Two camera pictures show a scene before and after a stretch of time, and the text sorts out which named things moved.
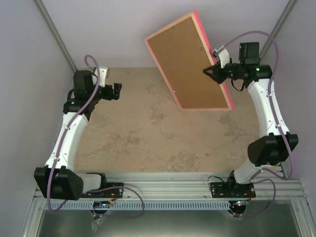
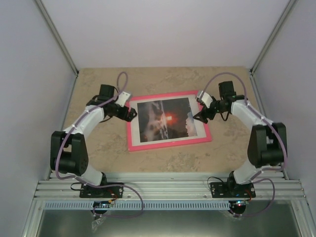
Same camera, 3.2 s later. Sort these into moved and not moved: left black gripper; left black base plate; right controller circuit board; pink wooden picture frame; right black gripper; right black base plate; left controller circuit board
Moved: pink wooden picture frame; left black gripper; right black gripper
Not moved: right black base plate; left controller circuit board; right controller circuit board; left black base plate
